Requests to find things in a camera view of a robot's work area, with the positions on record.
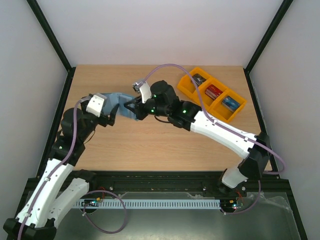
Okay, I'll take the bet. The light blue cable duct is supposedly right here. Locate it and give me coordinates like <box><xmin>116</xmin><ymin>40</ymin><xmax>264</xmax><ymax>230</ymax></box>
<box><xmin>72</xmin><ymin>199</ymin><xmax>221</xmax><ymax>210</ymax></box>

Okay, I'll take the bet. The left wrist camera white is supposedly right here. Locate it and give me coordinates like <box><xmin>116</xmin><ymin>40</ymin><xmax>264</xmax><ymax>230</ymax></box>
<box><xmin>85</xmin><ymin>93</ymin><xmax>107</xmax><ymax>118</ymax></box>

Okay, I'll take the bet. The yellow three-compartment bin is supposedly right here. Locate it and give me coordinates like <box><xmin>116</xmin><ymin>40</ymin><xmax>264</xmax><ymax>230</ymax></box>
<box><xmin>177</xmin><ymin>67</ymin><xmax>247</xmax><ymax>123</ymax></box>

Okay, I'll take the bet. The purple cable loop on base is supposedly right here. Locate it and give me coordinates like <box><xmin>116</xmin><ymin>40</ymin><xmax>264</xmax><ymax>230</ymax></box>
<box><xmin>79</xmin><ymin>187</ymin><xmax>128</xmax><ymax>232</ymax></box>

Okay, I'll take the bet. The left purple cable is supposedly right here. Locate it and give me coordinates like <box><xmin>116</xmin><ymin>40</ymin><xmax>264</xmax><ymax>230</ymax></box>
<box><xmin>18</xmin><ymin>95</ymin><xmax>94</xmax><ymax>240</ymax></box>

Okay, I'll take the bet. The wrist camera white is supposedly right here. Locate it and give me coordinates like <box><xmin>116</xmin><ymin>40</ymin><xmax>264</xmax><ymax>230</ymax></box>
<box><xmin>85</xmin><ymin>93</ymin><xmax>107</xmax><ymax>118</ymax></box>
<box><xmin>132</xmin><ymin>80</ymin><xmax>152</xmax><ymax>104</ymax></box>

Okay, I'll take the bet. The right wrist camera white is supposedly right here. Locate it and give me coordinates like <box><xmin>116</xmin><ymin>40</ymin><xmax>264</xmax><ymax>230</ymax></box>
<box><xmin>132</xmin><ymin>80</ymin><xmax>152</xmax><ymax>104</ymax></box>

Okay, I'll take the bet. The blue card stack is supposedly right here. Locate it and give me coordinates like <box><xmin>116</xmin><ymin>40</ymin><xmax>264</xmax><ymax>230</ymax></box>
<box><xmin>222</xmin><ymin>95</ymin><xmax>240</xmax><ymax>112</ymax></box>

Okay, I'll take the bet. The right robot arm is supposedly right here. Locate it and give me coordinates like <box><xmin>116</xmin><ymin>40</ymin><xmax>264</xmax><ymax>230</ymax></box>
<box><xmin>124</xmin><ymin>80</ymin><xmax>270</xmax><ymax>196</ymax></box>

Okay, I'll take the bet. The black card stack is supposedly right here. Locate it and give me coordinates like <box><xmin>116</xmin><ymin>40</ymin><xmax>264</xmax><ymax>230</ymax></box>
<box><xmin>192</xmin><ymin>73</ymin><xmax>207</xmax><ymax>87</ymax></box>

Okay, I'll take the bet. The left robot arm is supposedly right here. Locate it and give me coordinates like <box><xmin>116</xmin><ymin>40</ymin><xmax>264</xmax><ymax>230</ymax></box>
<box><xmin>3</xmin><ymin>100</ymin><xmax>119</xmax><ymax>240</ymax></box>

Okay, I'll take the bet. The red card stack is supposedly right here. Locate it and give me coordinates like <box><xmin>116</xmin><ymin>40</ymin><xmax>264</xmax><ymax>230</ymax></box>
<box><xmin>205</xmin><ymin>84</ymin><xmax>223</xmax><ymax>100</ymax></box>

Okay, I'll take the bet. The blue leather card holder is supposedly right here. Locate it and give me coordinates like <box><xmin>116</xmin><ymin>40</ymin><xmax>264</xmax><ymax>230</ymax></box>
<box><xmin>102</xmin><ymin>92</ymin><xmax>138</xmax><ymax>121</ymax></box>

